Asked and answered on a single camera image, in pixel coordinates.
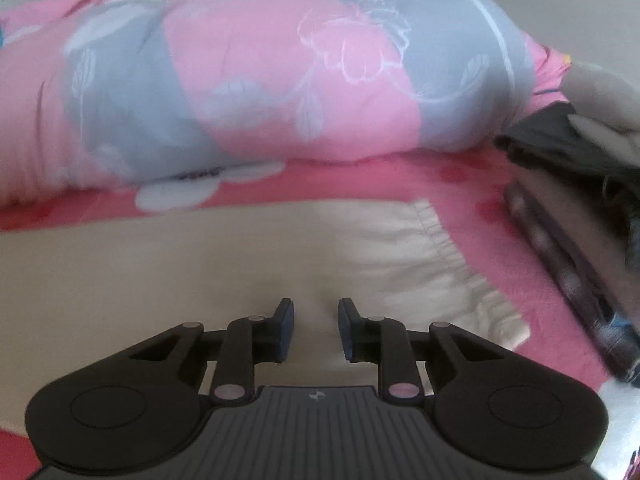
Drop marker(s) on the pink floral bed blanket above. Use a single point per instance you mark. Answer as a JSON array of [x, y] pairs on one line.
[[475, 185]]

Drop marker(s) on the beige pants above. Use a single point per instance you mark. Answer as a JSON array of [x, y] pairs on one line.
[[200, 270]]

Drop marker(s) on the grey beige cloth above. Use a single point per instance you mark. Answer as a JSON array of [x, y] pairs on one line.
[[600, 95]]

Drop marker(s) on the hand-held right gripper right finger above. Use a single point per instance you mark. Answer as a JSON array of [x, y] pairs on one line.
[[345, 330]]

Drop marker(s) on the pink grey floral quilt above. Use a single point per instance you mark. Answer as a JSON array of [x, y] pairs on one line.
[[275, 85]]

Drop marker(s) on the plaid folded garment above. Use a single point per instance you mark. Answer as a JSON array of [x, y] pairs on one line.
[[565, 260]]

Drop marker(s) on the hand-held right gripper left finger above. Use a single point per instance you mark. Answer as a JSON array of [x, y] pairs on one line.
[[287, 327]]

